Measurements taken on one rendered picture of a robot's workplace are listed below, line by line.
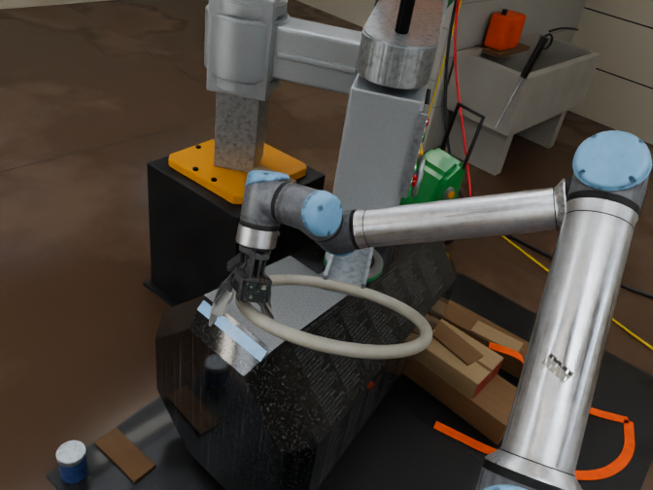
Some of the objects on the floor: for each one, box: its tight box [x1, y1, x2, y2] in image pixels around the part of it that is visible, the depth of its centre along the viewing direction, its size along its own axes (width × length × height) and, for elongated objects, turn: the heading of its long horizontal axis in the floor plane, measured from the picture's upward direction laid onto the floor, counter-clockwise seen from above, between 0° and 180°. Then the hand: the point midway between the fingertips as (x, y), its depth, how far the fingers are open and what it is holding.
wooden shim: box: [94, 428, 155, 483], centre depth 236 cm, size 25×10×2 cm, turn 40°
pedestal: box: [143, 156, 326, 306], centre depth 308 cm, size 66×66×74 cm
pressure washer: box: [399, 102, 486, 245], centre depth 375 cm, size 35×35×87 cm
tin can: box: [56, 440, 88, 484], centre depth 224 cm, size 10×10×13 cm
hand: (238, 326), depth 140 cm, fingers open, 14 cm apart
